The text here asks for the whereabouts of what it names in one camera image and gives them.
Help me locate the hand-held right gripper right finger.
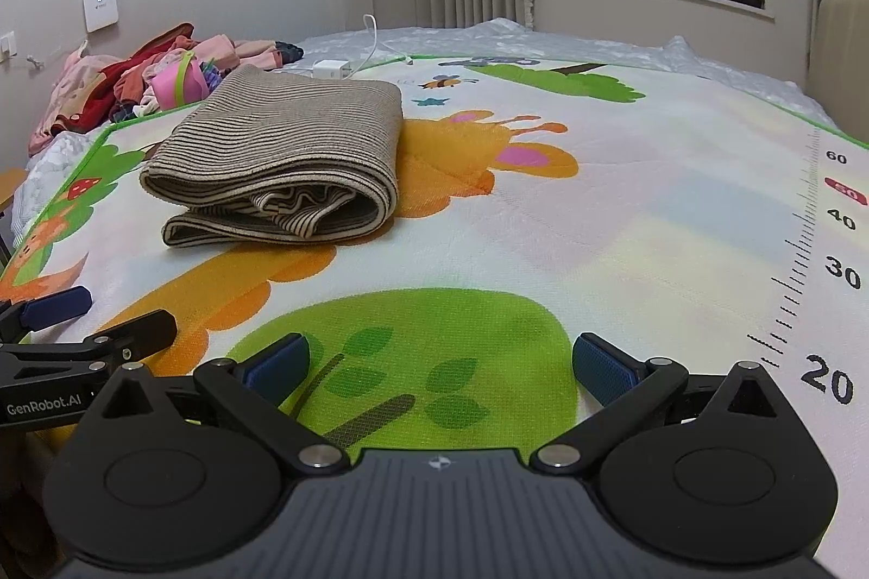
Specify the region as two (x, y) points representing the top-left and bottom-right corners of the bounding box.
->
(530, 332), (795, 475)

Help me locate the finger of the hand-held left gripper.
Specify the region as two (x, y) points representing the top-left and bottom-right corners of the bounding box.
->
(85, 309), (179, 363)
(0, 286), (93, 344)

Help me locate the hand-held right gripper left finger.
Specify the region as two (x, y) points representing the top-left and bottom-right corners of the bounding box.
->
(87, 332), (350, 475)

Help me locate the beige striped knit garment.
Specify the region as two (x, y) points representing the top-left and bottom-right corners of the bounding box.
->
(139, 64), (405, 249)

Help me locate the pile of mixed clothes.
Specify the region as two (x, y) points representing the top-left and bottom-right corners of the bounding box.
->
(27, 23), (305, 158)

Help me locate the cartoon animal play mat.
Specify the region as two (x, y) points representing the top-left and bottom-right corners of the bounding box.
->
(0, 53), (869, 573)

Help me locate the beige padded headboard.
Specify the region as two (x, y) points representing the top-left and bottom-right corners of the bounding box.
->
(807, 0), (869, 115)

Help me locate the pink bag with green strap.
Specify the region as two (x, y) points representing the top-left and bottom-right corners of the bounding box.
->
(150, 51), (210, 111)

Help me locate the white wall control unit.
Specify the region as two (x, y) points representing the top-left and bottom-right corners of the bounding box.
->
(83, 0), (121, 34)

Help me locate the white charger cable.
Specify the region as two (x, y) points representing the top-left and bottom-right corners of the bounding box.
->
(343, 13), (415, 78)

